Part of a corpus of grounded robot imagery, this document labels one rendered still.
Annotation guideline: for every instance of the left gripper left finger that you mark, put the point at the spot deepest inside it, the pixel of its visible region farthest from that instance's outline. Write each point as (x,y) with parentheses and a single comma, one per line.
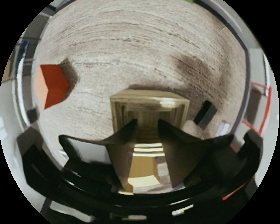
(116,156)

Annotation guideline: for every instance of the orange block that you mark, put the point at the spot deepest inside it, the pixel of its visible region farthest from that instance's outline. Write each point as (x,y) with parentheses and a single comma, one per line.
(50,85)

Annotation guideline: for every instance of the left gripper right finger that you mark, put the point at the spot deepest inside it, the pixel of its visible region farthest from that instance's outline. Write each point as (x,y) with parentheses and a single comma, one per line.
(184,153)

